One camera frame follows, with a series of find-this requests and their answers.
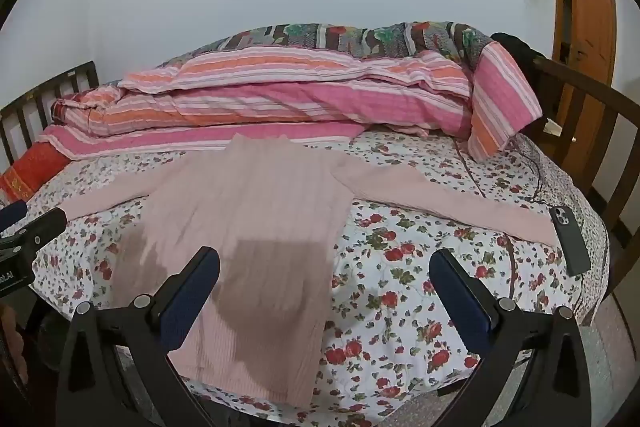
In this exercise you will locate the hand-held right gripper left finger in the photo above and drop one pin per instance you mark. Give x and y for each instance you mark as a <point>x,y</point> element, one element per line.
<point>190,302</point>

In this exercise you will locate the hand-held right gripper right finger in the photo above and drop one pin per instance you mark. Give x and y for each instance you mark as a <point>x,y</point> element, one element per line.
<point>460,302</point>

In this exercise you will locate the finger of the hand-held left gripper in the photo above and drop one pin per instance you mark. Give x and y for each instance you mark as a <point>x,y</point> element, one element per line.
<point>40,229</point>
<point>12,214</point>

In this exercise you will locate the pink knit sweater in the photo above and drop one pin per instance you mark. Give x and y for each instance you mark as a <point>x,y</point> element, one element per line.
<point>250,207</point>

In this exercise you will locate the person's left hand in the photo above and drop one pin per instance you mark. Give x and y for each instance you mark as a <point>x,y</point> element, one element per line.
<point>12,342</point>

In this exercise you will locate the red pillow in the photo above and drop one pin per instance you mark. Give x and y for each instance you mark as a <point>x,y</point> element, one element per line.
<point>30,172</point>

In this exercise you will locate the floral bed sheet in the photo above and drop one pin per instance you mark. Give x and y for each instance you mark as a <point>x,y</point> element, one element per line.
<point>400,257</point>

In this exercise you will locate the dark wooden headboard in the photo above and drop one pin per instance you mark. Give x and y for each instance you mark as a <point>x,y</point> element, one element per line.
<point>30,102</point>

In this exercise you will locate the grey smartphone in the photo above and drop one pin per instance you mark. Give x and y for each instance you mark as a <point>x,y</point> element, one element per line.
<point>570,242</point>

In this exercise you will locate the white paper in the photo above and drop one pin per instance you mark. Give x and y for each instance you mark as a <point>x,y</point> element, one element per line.
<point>555,126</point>

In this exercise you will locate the pink orange striped quilt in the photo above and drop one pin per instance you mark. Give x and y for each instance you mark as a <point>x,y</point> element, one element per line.
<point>300,102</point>

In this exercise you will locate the dark cloth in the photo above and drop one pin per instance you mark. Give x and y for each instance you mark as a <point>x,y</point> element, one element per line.
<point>517,49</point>

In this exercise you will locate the dark floral patchwork quilt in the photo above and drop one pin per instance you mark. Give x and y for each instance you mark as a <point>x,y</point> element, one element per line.
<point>350,37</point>

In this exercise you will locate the brown wooden door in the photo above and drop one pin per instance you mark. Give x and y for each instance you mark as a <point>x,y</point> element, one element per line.
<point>590,32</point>

